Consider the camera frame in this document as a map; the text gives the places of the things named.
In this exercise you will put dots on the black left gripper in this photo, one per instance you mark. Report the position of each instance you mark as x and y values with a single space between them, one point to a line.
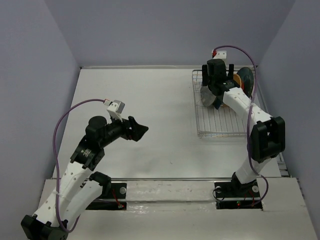
137 131

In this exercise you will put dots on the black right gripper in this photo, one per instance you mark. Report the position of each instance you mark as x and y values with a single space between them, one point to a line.
206 77

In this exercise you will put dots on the grey reindeer pattern plate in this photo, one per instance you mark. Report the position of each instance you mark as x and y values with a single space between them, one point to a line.
207 97

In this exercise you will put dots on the teal glazed ceramic plate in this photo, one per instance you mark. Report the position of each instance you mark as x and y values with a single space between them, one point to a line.
247 80

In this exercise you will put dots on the dark blue patterned plate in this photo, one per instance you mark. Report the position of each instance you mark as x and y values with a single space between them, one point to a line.
217 103

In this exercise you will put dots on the woven bamboo round plate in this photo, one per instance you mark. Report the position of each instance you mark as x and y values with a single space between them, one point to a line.
237 79

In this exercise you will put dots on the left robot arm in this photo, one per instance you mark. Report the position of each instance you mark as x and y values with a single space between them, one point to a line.
80 184

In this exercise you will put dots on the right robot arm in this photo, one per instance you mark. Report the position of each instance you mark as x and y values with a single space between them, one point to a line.
265 134

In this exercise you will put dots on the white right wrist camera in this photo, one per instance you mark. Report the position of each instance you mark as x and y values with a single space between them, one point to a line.
219 54

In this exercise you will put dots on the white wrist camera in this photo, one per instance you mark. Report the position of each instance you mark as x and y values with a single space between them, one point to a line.
219 54
115 109

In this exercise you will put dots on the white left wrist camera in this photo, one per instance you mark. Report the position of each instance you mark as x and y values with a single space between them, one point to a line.
115 109

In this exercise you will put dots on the metal wire dish rack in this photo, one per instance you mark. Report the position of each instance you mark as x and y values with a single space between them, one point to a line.
211 123

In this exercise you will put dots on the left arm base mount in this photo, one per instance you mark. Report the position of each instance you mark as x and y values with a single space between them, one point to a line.
111 199

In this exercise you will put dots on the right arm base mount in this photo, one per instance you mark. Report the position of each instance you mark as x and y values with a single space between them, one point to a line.
228 197

